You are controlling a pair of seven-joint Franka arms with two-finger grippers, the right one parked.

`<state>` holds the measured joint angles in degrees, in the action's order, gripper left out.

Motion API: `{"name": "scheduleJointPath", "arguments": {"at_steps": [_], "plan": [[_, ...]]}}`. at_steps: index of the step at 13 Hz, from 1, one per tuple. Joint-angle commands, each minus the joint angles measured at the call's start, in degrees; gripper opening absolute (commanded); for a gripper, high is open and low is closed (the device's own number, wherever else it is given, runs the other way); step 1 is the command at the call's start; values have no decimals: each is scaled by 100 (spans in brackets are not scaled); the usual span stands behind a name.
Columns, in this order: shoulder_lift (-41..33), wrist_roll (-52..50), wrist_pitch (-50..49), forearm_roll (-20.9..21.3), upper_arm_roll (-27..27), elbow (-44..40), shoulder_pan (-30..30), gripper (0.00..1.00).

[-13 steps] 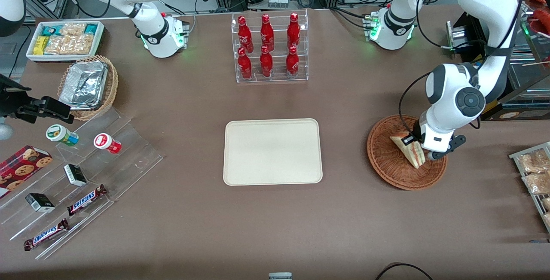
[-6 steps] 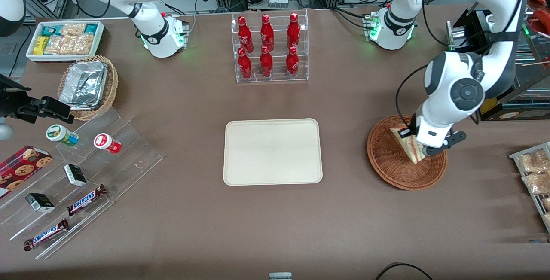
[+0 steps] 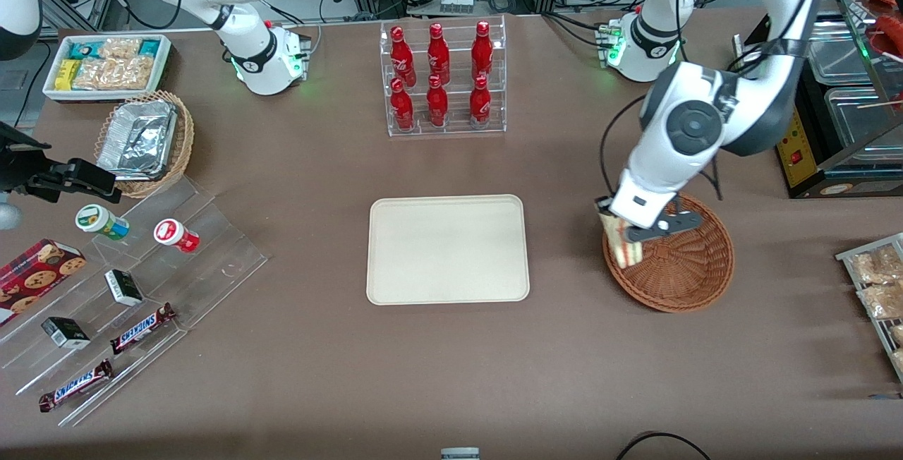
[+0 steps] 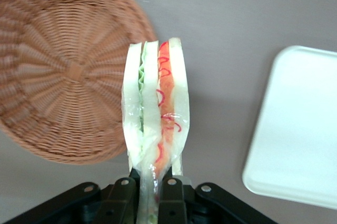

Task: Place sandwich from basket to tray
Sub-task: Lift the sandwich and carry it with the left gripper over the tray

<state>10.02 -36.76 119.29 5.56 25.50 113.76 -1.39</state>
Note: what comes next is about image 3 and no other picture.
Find triangular sandwich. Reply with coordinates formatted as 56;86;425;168
598;212;644;270

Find cream rectangular serving tray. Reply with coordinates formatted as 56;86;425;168
366;194;531;305

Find aluminium foil tray stack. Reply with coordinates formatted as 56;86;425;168
97;100;177;181

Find steel food pan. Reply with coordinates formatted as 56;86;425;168
824;86;903;164
808;19;883;87

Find light wicker basket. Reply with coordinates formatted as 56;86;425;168
94;90;195;198

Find white base connector box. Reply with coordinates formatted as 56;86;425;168
594;19;629;69

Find clear rice cracker bag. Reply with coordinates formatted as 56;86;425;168
97;37;143;60
73;56;154;91

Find brown wicker basket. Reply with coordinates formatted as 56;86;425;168
602;192;735;313

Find tray of packaged snacks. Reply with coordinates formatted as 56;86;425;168
835;233;903;383

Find red lidded small jar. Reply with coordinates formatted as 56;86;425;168
154;219;200;253

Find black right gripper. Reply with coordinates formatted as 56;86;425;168
0;123;123;205

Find white plastic snack bin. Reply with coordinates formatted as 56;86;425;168
42;33;174;103

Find black yellow food warmer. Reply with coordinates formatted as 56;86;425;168
734;0;903;200

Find small black carton box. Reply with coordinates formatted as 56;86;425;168
104;270;144;307
41;317;91;349

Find Snickers chocolate bar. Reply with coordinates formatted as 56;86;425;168
109;303;177;355
39;359;114;413

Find black looped cable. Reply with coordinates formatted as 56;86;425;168
614;431;713;460

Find clear acrylic bottle rack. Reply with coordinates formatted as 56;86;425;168
380;14;507;138

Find red tartan cookie box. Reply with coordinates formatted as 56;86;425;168
0;238;87;327

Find clear acrylic stepped shelf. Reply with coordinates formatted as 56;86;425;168
0;174;269;427

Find red cola bottle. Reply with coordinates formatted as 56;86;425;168
469;74;492;128
390;78;416;131
427;23;451;85
390;25;417;87
426;74;449;128
471;20;495;81

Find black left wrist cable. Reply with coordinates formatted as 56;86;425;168
598;95;646;200

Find green blue sunflower jar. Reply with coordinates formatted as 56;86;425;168
75;204;130;241

